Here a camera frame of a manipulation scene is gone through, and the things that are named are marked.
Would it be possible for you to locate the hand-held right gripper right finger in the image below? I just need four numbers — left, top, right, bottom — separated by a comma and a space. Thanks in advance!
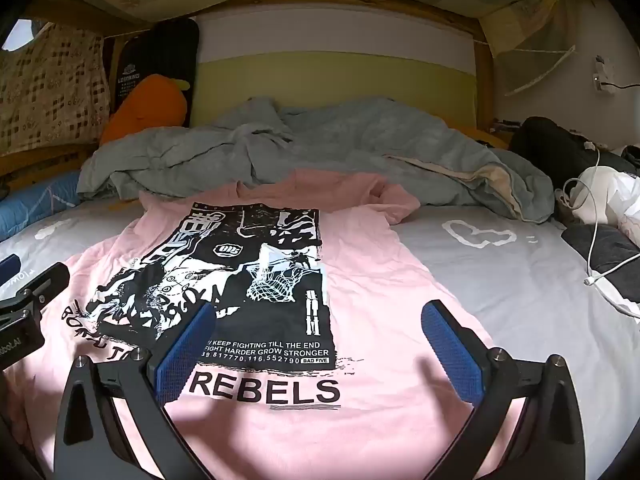
421, 300, 586, 480

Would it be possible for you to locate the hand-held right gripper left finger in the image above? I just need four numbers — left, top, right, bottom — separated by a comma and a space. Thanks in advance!
52, 302, 217, 480

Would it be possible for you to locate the pink printed t-shirt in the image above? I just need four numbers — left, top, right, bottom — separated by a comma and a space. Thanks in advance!
15, 170, 531, 480

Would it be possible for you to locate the blue pillow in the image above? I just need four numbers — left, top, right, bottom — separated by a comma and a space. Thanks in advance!
0, 170, 83, 246

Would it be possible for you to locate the grey printed bed sheet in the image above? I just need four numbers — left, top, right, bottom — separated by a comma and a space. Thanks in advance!
0, 195, 640, 480

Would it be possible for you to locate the patterned beige curtain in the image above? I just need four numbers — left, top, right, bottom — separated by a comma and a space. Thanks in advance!
0, 20, 111, 157

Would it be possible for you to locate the dark grey garment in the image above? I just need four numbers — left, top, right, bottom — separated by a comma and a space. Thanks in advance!
560, 222, 640, 307

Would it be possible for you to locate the orange carrot plush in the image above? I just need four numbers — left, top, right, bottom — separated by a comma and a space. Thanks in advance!
100, 74, 188, 146

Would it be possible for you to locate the white garment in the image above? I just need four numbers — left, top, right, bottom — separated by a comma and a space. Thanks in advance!
562, 145, 640, 234

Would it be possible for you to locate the black clothing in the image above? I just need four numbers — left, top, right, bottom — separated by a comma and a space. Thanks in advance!
510, 116, 640, 192

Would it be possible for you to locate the grey-blue duvet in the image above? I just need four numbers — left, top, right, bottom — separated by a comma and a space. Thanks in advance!
77, 97, 556, 223

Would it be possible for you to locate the yellow-green headboard pad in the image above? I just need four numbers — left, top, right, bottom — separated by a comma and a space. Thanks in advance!
192, 57, 476, 128

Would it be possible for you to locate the pale mesh net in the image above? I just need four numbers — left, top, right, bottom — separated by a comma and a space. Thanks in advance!
480, 0, 596, 98

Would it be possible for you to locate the white cable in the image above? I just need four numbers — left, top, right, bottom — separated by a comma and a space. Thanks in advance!
555, 142, 640, 319

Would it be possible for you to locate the wooden bed frame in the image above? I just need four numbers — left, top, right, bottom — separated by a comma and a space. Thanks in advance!
0, 0, 507, 192

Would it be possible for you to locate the white wall socket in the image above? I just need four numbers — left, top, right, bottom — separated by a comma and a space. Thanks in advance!
592, 55, 619, 94

